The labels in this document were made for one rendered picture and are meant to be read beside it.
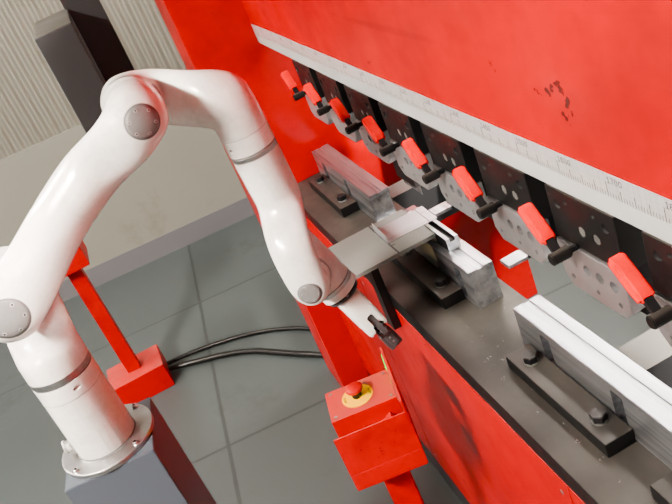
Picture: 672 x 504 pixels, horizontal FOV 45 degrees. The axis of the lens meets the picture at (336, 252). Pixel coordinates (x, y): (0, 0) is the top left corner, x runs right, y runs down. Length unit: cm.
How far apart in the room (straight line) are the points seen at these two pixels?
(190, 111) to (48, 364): 51
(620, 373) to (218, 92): 80
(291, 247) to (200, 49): 117
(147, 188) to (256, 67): 230
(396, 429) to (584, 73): 96
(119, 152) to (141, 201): 343
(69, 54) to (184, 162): 220
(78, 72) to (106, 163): 126
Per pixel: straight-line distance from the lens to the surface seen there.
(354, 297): 159
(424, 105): 143
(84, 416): 157
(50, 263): 143
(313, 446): 298
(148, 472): 162
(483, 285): 173
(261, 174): 146
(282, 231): 147
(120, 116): 133
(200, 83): 142
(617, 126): 94
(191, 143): 469
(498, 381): 156
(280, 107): 261
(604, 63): 91
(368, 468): 174
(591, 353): 142
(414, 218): 190
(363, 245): 188
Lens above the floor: 187
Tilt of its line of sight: 27 degrees down
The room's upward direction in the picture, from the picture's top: 23 degrees counter-clockwise
